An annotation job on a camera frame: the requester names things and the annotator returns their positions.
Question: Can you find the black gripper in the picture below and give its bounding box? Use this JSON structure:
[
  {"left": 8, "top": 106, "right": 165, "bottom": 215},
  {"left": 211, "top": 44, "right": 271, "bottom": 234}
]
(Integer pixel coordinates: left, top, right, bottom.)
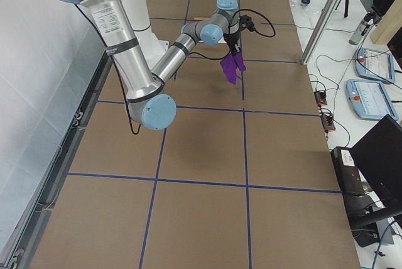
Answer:
[{"left": 224, "top": 17, "right": 242, "bottom": 52}]

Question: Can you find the purple towel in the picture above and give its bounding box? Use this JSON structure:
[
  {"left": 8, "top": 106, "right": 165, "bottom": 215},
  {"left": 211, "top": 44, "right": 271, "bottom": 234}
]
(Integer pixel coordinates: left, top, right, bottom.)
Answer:
[{"left": 220, "top": 52, "right": 247, "bottom": 85}]

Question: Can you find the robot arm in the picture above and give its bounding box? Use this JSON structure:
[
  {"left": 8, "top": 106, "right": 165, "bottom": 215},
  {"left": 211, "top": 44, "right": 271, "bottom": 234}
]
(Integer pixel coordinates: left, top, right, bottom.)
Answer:
[{"left": 60, "top": 0, "right": 239, "bottom": 130}]

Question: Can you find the black small tripod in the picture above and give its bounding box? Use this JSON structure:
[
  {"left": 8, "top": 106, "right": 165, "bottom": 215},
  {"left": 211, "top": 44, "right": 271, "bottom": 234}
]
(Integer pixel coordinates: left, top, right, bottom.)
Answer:
[{"left": 335, "top": 0, "right": 349, "bottom": 18}]

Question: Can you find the grey water bottle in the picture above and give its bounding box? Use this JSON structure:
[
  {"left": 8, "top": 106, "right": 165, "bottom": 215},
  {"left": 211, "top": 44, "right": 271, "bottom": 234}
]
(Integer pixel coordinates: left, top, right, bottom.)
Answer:
[{"left": 349, "top": 11, "right": 377, "bottom": 45}]

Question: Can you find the orange black power strip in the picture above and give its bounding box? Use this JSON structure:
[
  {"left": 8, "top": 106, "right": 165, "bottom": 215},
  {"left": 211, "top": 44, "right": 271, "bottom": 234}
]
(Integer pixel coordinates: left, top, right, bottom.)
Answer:
[{"left": 314, "top": 91, "right": 336, "bottom": 134}]

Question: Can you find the blue teach pendant far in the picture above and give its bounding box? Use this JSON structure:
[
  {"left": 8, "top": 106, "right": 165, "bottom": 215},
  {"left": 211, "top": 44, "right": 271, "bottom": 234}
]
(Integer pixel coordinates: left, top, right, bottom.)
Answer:
[{"left": 356, "top": 48, "right": 395, "bottom": 84}]

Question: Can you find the blue teach pendant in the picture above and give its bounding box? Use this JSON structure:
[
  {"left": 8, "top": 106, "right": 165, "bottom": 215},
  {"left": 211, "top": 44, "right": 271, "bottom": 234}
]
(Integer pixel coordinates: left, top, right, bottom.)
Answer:
[
  {"left": 346, "top": 79, "right": 399, "bottom": 121},
  {"left": 356, "top": 48, "right": 395, "bottom": 84}
]

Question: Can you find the blue teach pendant near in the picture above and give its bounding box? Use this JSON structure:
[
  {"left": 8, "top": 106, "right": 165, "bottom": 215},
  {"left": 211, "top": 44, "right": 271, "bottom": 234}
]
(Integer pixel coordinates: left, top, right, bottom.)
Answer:
[{"left": 346, "top": 79, "right": 399, "bottom": 121}]

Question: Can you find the black desktop box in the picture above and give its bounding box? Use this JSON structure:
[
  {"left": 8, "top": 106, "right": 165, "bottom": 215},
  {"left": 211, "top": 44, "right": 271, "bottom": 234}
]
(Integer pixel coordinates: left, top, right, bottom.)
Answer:
[{"left": 330, "top": 146, "right": 372, "bottom": 197}]

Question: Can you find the black monitor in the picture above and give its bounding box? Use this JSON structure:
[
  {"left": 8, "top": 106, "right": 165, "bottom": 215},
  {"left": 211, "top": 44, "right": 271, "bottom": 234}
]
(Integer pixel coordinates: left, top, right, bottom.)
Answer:
[{"left": 348, "top": 114, "right": 402, "bottom": 248}]

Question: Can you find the aluminium frame post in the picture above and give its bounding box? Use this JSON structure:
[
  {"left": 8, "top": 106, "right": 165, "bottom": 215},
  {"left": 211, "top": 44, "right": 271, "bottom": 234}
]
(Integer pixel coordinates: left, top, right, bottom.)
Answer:
[{"left": 300, "top": 0, "right": 340, "bottom": 65}]

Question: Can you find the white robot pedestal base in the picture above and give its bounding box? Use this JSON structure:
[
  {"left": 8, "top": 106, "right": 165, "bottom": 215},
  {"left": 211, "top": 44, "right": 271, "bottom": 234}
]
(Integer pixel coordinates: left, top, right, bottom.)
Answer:
[{"left": 122, "top": 0, "right": 169, "bottom": 69}]

